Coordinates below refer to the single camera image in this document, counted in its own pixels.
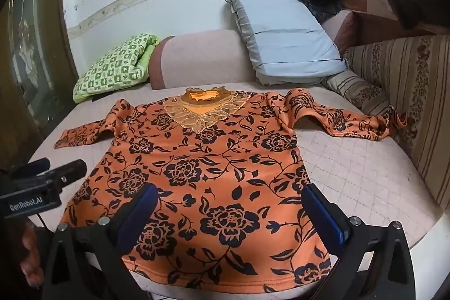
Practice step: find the striped beige cushion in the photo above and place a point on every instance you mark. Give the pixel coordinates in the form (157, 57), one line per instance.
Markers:
(355, 89)

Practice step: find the person's left hand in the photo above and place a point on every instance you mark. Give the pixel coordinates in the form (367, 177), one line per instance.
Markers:
(30, 250)

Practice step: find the striped floral sofa back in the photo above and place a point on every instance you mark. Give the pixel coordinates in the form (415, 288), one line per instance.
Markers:
(418, 92)

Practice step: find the orange black floral shirt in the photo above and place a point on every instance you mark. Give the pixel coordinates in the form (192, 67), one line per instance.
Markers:
(218, 173)

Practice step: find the pink bolster cushion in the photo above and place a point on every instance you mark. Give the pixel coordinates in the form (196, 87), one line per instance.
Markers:
(204, 57)

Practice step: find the reddish pink blanket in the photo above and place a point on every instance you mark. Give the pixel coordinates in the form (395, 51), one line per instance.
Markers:
(355, 22)

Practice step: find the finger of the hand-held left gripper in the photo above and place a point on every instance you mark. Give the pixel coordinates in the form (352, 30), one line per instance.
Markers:
(68, 172)
(31, 168)

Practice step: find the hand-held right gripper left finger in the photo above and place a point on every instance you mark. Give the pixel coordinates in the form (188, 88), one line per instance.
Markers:
(140, 205)

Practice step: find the green patterned folded blanket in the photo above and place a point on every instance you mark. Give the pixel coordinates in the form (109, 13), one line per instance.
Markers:
(114, 66)

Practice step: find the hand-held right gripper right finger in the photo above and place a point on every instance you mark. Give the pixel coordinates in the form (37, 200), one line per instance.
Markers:
(325, 215)

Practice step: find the grey blue pillow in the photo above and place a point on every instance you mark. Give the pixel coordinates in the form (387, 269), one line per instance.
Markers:
(284, 40)

